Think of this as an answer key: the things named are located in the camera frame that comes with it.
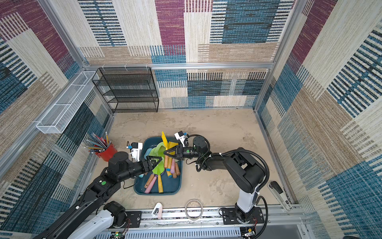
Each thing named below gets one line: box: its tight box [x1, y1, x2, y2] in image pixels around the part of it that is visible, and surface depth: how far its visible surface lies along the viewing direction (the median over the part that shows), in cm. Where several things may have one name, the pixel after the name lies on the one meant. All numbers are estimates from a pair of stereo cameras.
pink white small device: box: [151, 202, 163, 220], surface depth 76 cm
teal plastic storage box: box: [133, 136, 184, 196], surface depth 84 cm
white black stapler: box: [267, 180, 294, 213], surface depth 78 cm
